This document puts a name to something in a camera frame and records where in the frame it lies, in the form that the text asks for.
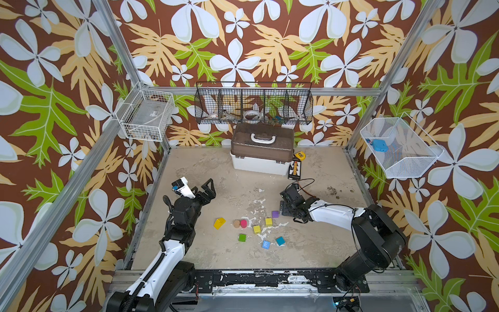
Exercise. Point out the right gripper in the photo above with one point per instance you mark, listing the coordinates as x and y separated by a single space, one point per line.
293 204

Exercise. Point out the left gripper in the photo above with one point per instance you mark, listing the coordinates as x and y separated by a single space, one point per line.
210 194

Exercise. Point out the blue letter cube block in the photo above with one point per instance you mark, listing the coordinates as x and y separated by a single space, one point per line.
266 245

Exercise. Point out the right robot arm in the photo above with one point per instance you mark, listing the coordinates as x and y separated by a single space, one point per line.
378 240

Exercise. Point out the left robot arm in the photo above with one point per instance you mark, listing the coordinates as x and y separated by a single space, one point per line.
168 275

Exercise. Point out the yellow wedge block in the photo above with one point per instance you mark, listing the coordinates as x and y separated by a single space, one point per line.
219 222

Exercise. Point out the pink round block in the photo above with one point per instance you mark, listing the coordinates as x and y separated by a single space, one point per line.
243 223

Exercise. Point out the black battery holder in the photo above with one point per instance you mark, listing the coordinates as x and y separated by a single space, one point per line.
294 170

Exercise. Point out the brown lid storage box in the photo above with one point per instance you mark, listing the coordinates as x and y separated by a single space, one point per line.
262 148

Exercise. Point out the blue object in basket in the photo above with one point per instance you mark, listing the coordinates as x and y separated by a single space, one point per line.
379 146

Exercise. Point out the white mesh basket right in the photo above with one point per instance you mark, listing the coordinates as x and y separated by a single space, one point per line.
412 151

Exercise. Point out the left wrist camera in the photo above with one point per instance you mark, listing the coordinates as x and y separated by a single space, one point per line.
181 188

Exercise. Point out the black wire basket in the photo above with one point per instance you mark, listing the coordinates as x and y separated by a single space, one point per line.
273 103

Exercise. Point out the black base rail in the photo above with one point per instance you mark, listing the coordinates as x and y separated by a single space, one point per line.
205 281

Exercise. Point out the white wire basket left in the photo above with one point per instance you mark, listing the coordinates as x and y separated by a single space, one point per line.
145 114

